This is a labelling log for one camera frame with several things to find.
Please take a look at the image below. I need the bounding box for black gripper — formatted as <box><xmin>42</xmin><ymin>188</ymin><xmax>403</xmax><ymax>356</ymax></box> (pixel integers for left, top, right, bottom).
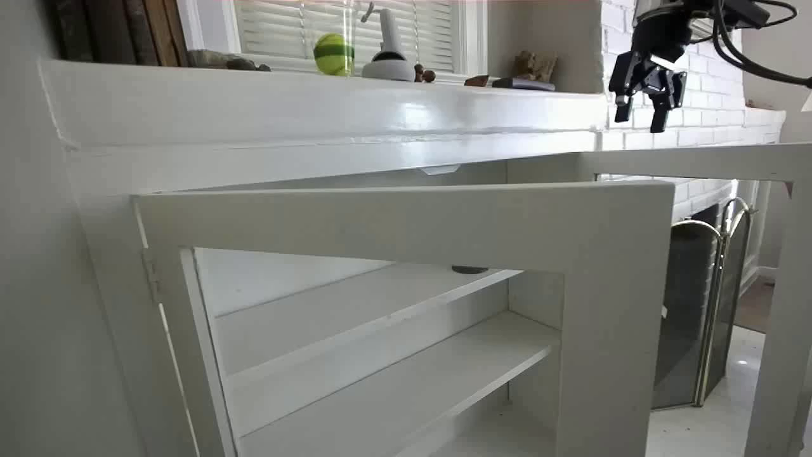
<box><xmin>607</xmin><ymin>0</ymin><xmax>694</xmax><ymax>134</ymax></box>

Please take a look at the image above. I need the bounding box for white glass cabinet door with knob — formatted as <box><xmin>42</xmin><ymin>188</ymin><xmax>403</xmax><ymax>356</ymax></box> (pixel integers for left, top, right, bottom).
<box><xmin>128</xmin><ymin>177</ymin><xmax>677</xmax><ymax>457</ymax></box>

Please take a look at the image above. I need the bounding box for white built-in cabinet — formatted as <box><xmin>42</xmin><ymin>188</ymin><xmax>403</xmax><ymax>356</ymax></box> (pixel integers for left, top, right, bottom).
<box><xmin>36</xmin><ymin>56</ymin><xmax>680</xmax><ymax>457</ymax></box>

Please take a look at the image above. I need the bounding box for metal door hinge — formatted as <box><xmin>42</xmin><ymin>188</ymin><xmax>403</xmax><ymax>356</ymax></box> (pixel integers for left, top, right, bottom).
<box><xmin>142</xmin><ymin>245</ymin><xmax>165</xmax><ymax>305</ymax></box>

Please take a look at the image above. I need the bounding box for tan decor figure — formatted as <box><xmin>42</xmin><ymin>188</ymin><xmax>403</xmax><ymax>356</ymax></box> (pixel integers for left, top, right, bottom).
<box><xmin>509</xmin><ymin>47</ymin><xmax>560</xmax><ymax>84</ymax></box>

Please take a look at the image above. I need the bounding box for flat dark book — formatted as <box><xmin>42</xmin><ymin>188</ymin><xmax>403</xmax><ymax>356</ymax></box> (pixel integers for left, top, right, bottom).
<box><xmin>489</xmin><ymin>75</ymin><xmax>559</xmax><ymax>93</ymax></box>

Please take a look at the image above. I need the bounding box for white vase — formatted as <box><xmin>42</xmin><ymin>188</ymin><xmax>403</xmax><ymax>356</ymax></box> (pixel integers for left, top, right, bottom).
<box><xmin>361</xmin><ymin>0</ymin><xmax>416</xmax><ymax>84</ymax></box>

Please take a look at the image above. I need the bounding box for green ball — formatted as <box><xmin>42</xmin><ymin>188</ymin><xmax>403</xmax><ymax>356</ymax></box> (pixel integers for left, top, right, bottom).
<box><xmin>311</xmin><ymin>29</ymin><xmax>357</xmax><ymax>79</ymax></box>

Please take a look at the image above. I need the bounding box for flat dark grey object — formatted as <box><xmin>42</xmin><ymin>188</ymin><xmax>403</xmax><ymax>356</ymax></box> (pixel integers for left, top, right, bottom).
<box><xmin>184</xmin><ymin>47</ymin><xmax>273</xmax><ymax>73</ymax></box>

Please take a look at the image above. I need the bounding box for row of dark brown books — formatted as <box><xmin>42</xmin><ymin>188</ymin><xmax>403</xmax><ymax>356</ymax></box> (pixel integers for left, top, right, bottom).
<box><xmin>45</xmin><ymin>0</ymin><xmax>189</xmax><ymax>69</ymax></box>

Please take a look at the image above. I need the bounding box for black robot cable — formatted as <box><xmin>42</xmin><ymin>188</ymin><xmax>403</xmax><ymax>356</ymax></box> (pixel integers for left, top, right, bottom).
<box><xmin>687</xmin><ymin>0</ymin><xmax>812</xmax><ymax>92</ymax></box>

